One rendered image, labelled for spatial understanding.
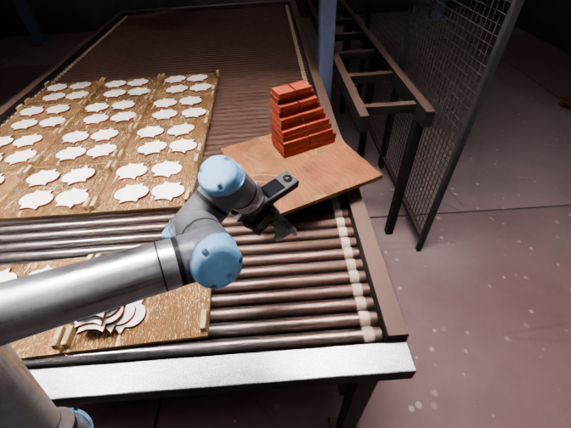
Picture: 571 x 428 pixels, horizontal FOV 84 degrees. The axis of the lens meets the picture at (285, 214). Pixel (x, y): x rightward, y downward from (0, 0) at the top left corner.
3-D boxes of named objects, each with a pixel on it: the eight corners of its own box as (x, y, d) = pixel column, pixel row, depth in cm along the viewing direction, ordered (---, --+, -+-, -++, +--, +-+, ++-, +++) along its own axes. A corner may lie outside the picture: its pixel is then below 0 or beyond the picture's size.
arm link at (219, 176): (183, 179, 56) (214, 143, 56) (212, 198, 66) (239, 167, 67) (212, 205, 53) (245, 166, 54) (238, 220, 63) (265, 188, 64)
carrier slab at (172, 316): (208, 337, 92) (207, 335, 91) (65, 355, 91) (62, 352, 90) (215, 245, 117) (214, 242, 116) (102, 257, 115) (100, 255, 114)
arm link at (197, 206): (162, 253, 51) (206, 200, 52) (155, 228, 61) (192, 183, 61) (200, 274, 55) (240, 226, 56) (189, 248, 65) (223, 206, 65)
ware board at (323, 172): (381, 178, 124) (382, 175, 123) (265, 222, 110) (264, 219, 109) (318, 122, 156) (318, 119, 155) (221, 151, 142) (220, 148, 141)
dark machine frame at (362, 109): (395, 242, 231) (436, 110, 159) (342, 245, 231) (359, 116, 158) (330, 78, 441) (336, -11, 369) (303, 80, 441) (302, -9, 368)
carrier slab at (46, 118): (65, 132, 182) (62, 125, 179) (-7, 137, 181) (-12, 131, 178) (87, 104, 207) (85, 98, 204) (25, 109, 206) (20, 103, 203)
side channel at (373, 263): (402, 348, 94) (409, 334, 87) (382, 349, 94) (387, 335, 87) (295, 9, 379) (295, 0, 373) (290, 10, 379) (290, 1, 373)
